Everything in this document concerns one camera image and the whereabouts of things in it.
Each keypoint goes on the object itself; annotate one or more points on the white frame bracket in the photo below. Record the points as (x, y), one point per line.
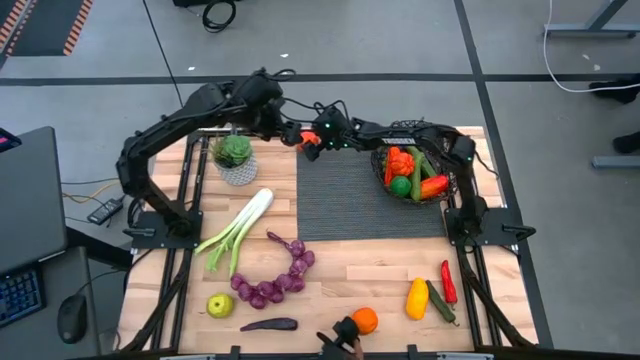
(187, 357)
(465, 356)

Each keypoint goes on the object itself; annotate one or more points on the green apple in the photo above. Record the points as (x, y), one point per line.
(220, 306)

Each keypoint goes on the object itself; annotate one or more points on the orange carrot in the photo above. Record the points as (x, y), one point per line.
(388, 170)

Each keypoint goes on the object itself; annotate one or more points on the purple eggplant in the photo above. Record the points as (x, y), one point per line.
(270, 324)

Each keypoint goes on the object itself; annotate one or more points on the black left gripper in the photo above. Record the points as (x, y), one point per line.
(290, 132)

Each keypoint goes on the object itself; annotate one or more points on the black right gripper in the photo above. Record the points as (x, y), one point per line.
(334, 131)

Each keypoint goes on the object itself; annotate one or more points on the grey woven placemat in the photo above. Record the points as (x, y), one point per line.
(350, 200)

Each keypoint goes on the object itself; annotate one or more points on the grey desk leg frame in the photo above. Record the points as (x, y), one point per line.
(590, 30)

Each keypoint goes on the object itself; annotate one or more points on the green cucumber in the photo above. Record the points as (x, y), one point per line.
(416, 180)

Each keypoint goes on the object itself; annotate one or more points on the green and white leek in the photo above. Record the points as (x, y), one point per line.
(250, 210)

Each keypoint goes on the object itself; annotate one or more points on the black hazard-striped floor mat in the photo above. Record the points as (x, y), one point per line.
(40, 30)

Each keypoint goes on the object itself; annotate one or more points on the grey desk foot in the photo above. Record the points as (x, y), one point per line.
(615, 161)

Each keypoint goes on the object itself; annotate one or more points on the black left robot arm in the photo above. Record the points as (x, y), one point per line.
(165, 120)

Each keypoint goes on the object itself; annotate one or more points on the black computer mouse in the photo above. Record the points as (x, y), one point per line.
(72, 317)

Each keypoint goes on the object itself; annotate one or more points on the orange pumpkin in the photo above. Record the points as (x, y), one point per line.
(311, 138)
(402, 164)

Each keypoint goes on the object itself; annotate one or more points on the person's black shoe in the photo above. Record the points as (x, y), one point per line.
(617, 92)
(627, 141)

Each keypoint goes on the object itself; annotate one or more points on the large black monitor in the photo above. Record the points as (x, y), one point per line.
(9, 140)

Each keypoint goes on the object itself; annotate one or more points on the dark green chili pepper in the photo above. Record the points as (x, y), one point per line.
(441, 303)

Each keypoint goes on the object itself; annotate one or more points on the black backlit keyboard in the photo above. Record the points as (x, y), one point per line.
(20, 297)

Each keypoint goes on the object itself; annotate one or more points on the orange fruit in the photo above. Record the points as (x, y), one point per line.
(366, 320)

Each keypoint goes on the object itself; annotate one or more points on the red chili pepper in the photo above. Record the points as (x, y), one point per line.
(448, 285)

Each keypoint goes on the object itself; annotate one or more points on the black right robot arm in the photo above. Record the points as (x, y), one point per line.
(400, 135)

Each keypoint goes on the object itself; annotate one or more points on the succulent in white patterned pot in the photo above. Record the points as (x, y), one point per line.
(235, 160)

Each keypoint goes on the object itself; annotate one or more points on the red and yellow mango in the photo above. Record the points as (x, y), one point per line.
(435, 186)

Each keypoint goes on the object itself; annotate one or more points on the green bell pepper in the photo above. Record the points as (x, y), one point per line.
(400, 186)

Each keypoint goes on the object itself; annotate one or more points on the grey desk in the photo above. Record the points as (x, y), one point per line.
(30, 200)

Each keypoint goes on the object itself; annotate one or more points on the black power adapter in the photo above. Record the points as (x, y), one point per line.
(105, 211)

